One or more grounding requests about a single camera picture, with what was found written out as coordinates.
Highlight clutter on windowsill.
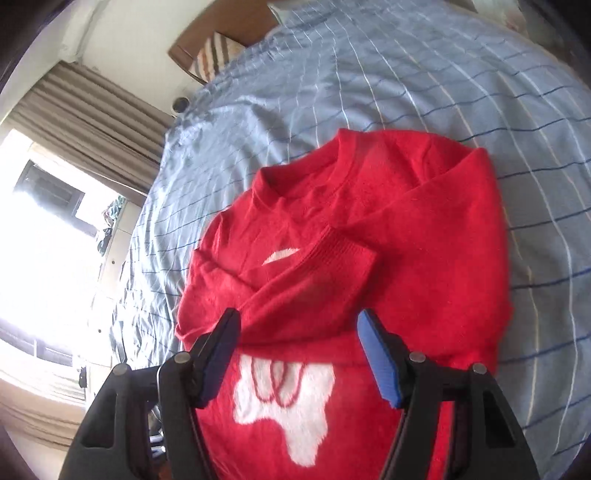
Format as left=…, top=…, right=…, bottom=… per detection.
left=96, top=194, right=128, bottom=253

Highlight window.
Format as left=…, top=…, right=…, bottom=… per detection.
left=0, top=129, right=145, bottom=370

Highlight beige curtain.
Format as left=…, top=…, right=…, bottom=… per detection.
left=0, top=60, right=174, bottom=195

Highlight blue plaid bed blanket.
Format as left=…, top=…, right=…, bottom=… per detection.
left=108, top=0, right=591, bottom=480

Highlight wooden bed headboard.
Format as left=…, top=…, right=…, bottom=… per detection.
left=168, top=21, right=278, bottom=85

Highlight red sweater with white animal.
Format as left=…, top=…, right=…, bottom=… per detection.
left=174, top=128, right=516, bottom=480

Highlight striped cushion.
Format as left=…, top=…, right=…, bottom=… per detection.
left=196, top=34, right=249, bottom=84

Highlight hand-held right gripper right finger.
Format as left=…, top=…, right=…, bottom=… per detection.
left=357, top=309, right=542, bottom=480

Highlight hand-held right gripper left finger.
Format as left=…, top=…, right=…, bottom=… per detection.
left=59, top=308, right=242, bottom=480

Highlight white window cabinet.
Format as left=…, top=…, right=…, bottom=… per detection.
left=88, top=199, right=145, bottom=366

